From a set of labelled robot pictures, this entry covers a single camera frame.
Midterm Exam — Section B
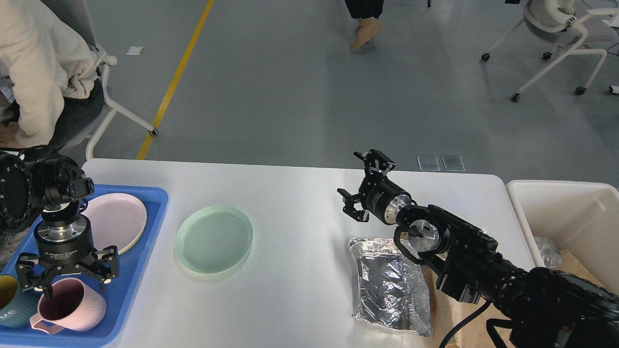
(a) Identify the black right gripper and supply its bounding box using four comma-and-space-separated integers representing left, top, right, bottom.
338, 148, 412, 225

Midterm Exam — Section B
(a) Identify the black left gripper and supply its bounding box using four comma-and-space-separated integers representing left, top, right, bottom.
15, 215, 119, 300

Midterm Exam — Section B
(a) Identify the pink ceramic mug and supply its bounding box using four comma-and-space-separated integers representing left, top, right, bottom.
29, 277, 107, 335

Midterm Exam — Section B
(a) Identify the dark green ceramic mug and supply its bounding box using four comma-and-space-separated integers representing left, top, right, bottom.
0, 275, 40, 329

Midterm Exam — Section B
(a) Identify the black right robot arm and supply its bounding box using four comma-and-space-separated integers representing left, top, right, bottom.
338, 148, 618, 348

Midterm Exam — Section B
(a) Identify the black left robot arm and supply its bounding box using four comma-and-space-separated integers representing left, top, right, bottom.
1, 145, 119, 299

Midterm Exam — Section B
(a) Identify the left floor socket plate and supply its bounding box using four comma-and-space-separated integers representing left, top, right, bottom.
416, 156, 442, 172

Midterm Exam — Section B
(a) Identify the floor socket plate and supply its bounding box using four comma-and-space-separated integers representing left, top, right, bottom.
416, 156, 442, 172
442, 156, 466, 172

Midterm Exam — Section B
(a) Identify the pink ceramic plate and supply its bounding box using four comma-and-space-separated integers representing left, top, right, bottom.
82, 192, 147, 255

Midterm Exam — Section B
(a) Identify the right floor socket plate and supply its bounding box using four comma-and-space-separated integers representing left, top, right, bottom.
442, 156, 466, 172

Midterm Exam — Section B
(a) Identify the silver foil bag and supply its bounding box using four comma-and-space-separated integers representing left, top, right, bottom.
348, 238, 434, 337

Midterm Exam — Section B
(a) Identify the green ceramic plate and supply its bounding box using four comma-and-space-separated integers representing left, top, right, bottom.
174, 205, 253, 276

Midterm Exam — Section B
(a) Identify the brown boot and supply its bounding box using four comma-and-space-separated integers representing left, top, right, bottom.
350, 17, 383, 50

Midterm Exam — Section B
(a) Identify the white chair near person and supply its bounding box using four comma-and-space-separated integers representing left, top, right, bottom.
44, 0, 159, 161

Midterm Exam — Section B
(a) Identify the person in black clothes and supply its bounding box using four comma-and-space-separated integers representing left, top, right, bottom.
345, 0, 384, 19

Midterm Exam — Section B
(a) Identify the person in cream sweater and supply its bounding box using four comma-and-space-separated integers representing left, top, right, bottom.
0, 0, 104, 150

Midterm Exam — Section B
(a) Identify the white plastic bin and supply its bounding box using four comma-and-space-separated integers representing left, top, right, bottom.
506, 180, 619, 293

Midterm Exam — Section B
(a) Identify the white office chair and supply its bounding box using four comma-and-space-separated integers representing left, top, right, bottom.
481, 0, 619, 102

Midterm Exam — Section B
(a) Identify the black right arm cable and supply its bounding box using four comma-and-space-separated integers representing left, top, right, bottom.
438, 300, 491, 348

